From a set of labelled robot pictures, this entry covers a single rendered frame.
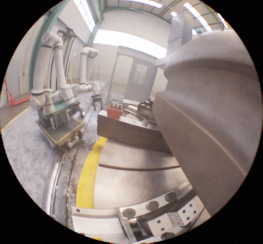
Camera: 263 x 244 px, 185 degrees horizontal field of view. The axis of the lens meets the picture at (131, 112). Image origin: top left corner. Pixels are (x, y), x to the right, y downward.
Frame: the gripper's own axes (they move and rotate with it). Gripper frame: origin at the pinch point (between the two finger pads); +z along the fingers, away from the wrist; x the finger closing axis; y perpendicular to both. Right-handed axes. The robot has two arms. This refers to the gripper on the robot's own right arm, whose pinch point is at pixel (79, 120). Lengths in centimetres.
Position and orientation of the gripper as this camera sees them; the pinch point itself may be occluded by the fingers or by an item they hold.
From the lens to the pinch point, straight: 79.7
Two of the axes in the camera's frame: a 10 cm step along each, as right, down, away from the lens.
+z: 1.7, 8.6, 4.8
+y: -9.8, 1.2, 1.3
